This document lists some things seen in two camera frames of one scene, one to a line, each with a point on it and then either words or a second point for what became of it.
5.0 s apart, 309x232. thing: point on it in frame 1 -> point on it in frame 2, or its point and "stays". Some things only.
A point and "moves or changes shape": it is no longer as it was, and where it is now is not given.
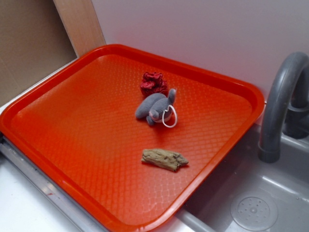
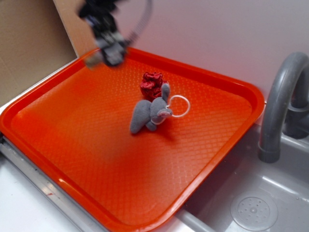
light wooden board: [82, 24] stays
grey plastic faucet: [287, 108] stays
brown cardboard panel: [34, 42] stays
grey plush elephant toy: [157, 108] moves or changes shape
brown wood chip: [163, 159] -> [92, 61]
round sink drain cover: [254, 213] stays
